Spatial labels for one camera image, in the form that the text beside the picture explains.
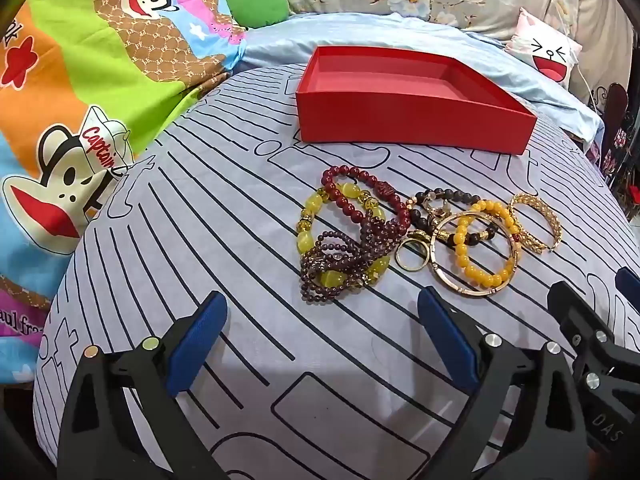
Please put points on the cartoon monkey printed blanket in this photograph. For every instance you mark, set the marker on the cartoon monkey printed blanket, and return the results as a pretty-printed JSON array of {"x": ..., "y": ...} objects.
[{"x": 75, "y": 60}]

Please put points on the dark metal bed frame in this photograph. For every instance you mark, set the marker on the dark metal bed frame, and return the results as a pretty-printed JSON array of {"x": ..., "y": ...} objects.
[{"x": 617, "y": 110}]

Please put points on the green pillow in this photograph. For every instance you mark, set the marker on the green pillow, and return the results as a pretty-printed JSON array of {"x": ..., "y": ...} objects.
[{"x": 257, "y": 7}]

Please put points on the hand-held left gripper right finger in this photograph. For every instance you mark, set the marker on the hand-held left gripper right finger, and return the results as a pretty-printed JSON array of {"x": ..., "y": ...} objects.
[{"x": 447, "y": 335}]

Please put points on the red cardboard box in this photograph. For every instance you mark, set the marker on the red cardboard box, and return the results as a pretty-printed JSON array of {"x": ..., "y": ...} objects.
[{"x": 400, "y": 120}]

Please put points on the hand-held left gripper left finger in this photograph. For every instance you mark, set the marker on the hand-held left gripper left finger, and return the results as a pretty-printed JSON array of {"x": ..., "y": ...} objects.
[{"x": 200, "y": 340}]

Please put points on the plain gold bangle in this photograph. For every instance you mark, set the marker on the plain gold bangle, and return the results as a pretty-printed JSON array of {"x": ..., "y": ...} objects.
[{"x": 470, "y": 293}]

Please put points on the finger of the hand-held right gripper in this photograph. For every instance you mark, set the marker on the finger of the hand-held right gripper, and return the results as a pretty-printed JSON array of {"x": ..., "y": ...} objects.
[
  {"x": 630, "y": 285},
  {"x": 575, "y": 320}
]

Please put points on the grey striped bed sheet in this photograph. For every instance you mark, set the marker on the grey striped bed sheet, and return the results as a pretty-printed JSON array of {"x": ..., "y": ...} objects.
[{"x": 250, "y": 185}]

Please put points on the pink cat face pillow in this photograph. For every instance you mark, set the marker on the pink cat face pillow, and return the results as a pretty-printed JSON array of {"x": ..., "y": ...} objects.
[{"x": 547, "y": 50}]

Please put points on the light blue quilt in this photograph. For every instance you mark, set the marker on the light blue quilt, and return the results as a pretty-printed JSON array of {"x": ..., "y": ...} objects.
[{"x": 280, "y": 42}]

